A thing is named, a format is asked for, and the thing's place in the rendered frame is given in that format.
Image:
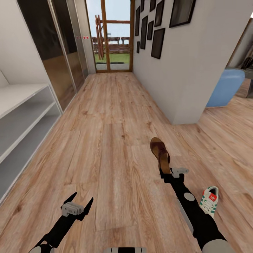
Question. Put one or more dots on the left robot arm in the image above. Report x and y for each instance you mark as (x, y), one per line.
(70, 212)

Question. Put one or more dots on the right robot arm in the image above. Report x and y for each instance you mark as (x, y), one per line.
(201, 225)

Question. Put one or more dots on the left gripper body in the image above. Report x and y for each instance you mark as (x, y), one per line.
(66, 222)

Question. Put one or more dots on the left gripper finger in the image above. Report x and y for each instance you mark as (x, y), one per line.
(87, 208)
(70, 198)

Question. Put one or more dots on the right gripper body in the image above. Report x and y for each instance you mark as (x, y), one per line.
(168, 178)

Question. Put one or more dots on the sandal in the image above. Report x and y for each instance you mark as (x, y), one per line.
(159, 150)

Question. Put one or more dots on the gym shoe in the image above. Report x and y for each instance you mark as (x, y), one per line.
(209, 200)

